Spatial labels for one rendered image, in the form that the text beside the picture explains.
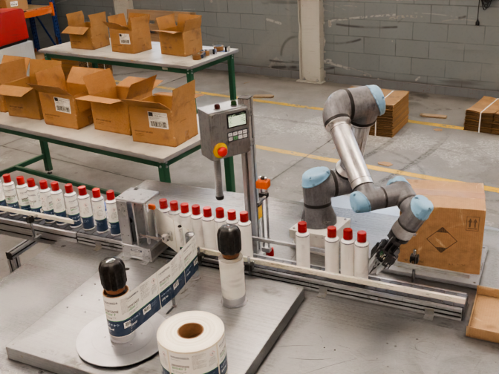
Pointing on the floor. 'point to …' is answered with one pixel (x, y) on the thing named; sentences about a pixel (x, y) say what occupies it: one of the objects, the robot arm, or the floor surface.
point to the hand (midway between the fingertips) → (372, 268)
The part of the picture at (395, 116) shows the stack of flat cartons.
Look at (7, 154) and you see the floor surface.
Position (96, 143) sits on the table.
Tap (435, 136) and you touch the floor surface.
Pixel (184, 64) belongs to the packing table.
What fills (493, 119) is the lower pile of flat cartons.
